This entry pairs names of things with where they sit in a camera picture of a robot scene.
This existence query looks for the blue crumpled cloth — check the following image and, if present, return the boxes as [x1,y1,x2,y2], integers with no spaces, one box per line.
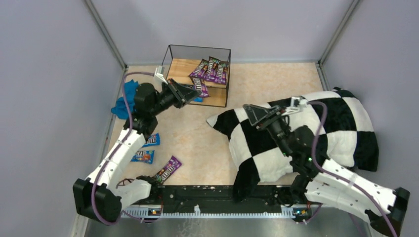
[111,79,139,119]

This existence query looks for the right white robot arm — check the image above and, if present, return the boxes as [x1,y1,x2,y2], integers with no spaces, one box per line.
[244,104,410,237]

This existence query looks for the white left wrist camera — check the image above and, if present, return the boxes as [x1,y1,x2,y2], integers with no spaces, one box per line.
[153,66,168,84]

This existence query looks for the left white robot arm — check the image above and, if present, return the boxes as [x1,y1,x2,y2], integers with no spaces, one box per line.
[73,79,200,225]

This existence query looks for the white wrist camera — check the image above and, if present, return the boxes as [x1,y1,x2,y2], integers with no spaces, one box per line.
[283,96,308,115]
[153,66,168,84]

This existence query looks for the black wire wooden shelf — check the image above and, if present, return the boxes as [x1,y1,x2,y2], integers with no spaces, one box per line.
[162,44,231,108]

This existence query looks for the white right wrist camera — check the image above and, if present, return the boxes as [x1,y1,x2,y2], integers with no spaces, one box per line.
[283,96,308,115]

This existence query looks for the purple candy bag on shelf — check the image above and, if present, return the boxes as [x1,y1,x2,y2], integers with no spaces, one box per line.
[215,61,229,84]

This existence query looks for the black white checkered pillow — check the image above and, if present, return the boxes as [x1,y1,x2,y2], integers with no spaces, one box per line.
[207,87,379,202]

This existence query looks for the blue candy bag in shelf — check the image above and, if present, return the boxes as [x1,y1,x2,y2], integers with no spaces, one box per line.
[193,97,203,103]

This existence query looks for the purple brown candy bag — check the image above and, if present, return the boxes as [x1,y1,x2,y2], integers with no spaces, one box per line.
[204,56,220,82]

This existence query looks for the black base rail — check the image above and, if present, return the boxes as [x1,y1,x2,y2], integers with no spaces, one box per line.
[133,185,318,218]

